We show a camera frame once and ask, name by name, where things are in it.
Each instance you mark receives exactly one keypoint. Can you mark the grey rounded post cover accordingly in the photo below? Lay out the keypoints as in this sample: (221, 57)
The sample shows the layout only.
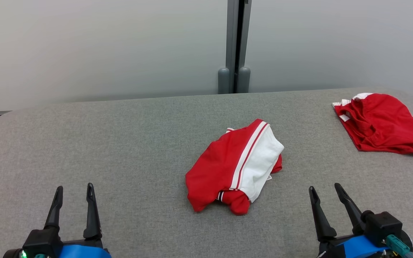
(244, 80)
(223, 80)

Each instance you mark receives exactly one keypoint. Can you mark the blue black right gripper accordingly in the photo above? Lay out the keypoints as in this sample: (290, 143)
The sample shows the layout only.
(380, 224)

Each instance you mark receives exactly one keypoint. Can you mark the grey vertical door frame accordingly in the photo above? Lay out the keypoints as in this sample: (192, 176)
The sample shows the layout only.
(231, 32)

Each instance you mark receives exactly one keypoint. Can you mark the red basketball jersey number 23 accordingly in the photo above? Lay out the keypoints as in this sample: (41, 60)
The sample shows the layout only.
(217, 168)

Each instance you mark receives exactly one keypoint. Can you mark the red shorts with white stripe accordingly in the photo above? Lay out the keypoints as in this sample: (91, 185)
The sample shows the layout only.
(382, 122)

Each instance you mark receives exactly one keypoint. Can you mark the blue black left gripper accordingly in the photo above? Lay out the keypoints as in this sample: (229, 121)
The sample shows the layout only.
(45, 245)

